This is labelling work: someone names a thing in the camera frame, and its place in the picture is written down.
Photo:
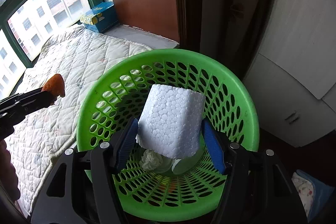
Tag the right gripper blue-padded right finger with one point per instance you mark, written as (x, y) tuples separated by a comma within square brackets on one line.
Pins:
[(213, 145)]

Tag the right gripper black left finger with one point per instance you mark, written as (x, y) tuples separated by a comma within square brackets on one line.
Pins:
[(123, 143)]

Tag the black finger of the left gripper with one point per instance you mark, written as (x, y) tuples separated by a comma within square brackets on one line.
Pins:
[(33, 101)]

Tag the orange fruit peel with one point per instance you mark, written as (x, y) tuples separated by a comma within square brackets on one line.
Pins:
[(55, 85)]

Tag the white styrofoam block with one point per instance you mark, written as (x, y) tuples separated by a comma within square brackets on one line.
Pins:
[(170, 123)]

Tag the person's left hand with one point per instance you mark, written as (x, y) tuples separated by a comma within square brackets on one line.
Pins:
[(8, 176)]

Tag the crumpled white tissue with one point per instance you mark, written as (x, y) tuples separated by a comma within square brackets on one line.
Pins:
[(152, 161)]

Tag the white quilted mattress pad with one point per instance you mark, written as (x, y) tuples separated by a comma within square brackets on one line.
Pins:
[(81, 57)]

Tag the blue white cloth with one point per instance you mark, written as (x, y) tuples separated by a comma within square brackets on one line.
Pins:
[(313, 193)]

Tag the white cabinet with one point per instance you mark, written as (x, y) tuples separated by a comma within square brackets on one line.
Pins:
[(292, 77)]

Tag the blue yellow tissue box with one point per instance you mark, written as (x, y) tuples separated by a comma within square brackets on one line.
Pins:
[(100, 18)]

